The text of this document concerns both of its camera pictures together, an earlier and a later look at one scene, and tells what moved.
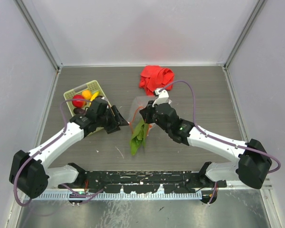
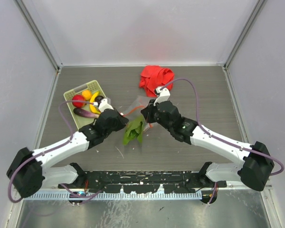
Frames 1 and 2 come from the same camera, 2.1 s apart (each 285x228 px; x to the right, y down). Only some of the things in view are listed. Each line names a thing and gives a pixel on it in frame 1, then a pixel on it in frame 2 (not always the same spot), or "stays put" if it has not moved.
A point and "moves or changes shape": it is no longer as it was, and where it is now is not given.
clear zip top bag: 136,117 moves or changes shape
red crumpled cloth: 154,78 stays put
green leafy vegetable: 138,137 → 134,129
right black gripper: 145,112 stays put
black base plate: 144,181 stays put
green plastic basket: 93,86 stays put
